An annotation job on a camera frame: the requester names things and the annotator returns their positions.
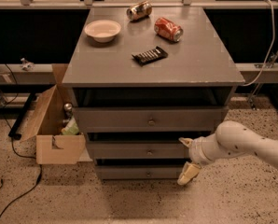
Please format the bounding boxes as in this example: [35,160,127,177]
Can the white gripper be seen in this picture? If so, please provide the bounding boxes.
[177,135,216,186]

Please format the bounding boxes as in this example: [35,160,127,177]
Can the grey drawer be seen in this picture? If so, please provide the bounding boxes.
[74,106,228,133]
[95,165,183,180]
[87,140,189,159]

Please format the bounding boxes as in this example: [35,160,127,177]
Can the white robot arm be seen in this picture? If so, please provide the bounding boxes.
[177,120,278,186]

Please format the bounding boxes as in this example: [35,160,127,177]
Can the grey bottom drawer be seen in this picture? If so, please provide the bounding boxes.
[95,165,183,180]

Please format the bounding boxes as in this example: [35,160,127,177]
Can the grey drawer cabinet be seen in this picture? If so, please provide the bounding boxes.
[63,7,244,167]

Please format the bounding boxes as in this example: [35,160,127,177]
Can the grey top drawer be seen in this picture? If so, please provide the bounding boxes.
[74,106,228,133]

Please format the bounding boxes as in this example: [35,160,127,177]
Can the open cardboard box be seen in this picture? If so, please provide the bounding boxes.
[21,63,86,164]

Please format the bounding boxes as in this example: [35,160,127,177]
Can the black snack bar wrapper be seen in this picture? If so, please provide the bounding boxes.
[132,46,168,66]

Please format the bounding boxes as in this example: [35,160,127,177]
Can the green white bag in box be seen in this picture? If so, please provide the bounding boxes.
[61,118,79,135]

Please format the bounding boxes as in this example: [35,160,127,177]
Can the silver can in box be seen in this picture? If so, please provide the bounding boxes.
[63,103,73,117]

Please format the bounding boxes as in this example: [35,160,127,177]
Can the red soda can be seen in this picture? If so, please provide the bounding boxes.
[154,17,183,42]

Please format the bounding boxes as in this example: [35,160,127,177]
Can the white bowl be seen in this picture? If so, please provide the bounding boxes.
[84,20,121,43]

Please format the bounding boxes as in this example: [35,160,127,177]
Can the gold soda can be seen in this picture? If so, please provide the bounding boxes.
[126,1,152,21]

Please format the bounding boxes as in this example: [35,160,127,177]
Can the black bar on floor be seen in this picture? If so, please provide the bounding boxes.
[8,92,36,140]

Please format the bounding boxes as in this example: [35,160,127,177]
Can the small clear object on ledge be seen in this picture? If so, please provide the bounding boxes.
[21,58,35,71]

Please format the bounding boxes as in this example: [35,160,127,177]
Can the white hanging cable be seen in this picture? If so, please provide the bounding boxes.
[241,0,277,88]

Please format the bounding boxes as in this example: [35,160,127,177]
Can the black floor cable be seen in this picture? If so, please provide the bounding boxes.
[0,63,44,224]

